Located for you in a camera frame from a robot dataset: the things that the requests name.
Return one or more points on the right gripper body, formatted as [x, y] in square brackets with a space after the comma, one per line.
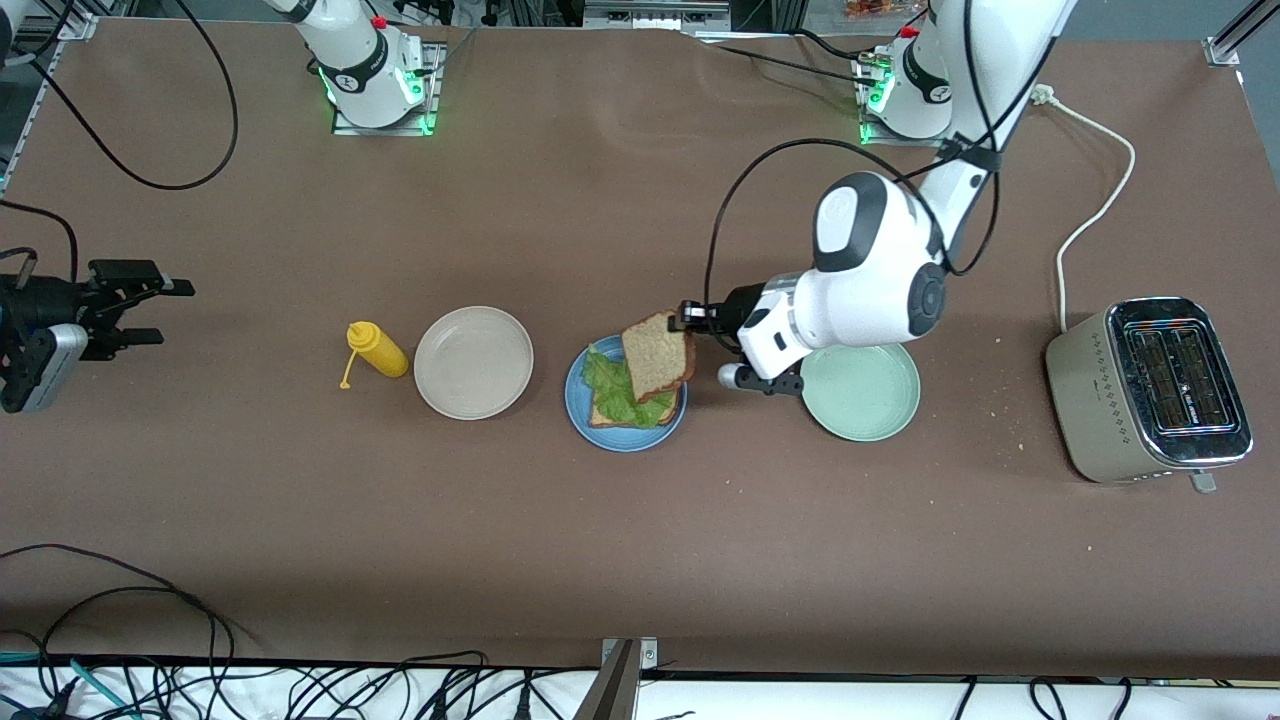
[52, 304]

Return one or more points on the brown bread slice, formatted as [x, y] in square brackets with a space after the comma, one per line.
[603, 418]
[655, 355]

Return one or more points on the green lettuce leaf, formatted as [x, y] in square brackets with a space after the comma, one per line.
[605, 380]

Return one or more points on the yellow squeeze bottle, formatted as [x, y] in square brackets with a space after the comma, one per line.
[380, 350]

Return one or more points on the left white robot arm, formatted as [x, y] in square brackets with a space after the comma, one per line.
[870, 260]

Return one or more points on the green round plate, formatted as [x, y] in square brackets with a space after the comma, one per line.
[865, 400]

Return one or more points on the blue round plate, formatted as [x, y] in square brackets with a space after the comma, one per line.
[630, 442]

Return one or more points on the beige round plate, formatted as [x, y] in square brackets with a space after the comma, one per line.
[473, 362]

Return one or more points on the grey metal mounting plate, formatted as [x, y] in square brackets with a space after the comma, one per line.
[655, 14]

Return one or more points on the beige chrome toaster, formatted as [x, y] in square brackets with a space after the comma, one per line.
[1100, 400]

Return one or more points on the orange snack packet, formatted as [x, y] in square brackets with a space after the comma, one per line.
[872, 8]

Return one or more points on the white lower ledge board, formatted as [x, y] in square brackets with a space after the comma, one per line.
[800, 703]

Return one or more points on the aluminium profile beam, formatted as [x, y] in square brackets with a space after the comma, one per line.
[608, 695]

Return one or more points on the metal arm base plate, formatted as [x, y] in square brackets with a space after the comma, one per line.
[900, 142]
[380, 131]

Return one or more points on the aluminium corner post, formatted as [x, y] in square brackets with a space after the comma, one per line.
[78, 22]
[1222, 50]

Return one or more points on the small metal corner bracket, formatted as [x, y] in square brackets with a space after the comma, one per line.
[649, 652]

